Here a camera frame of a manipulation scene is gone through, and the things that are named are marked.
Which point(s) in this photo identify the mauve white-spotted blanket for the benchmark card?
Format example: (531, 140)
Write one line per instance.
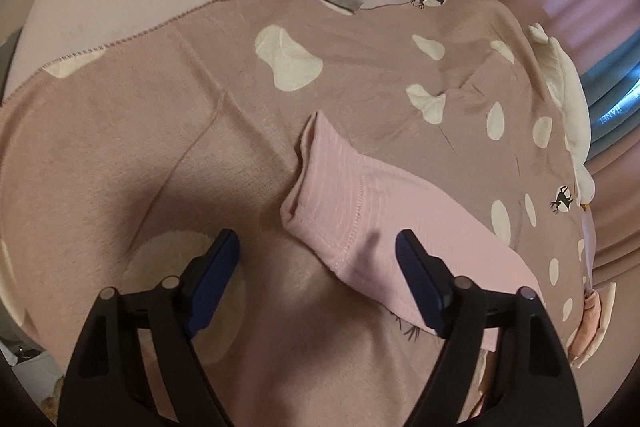
(150, 107)

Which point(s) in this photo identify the lavender bed sheet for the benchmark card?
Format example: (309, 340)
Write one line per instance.
(100, 7)

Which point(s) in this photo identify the white goose plush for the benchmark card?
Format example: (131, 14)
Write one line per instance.
(565, 82)

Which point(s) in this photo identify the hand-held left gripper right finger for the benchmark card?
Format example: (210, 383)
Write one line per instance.
(417, 279)

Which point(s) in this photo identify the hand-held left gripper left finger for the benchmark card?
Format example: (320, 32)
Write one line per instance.
(214, 284)

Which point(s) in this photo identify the pink ribbed garment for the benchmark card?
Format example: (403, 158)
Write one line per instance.
(380, 217)

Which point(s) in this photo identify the peach flower cushion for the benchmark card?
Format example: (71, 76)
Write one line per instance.
(592, 322)

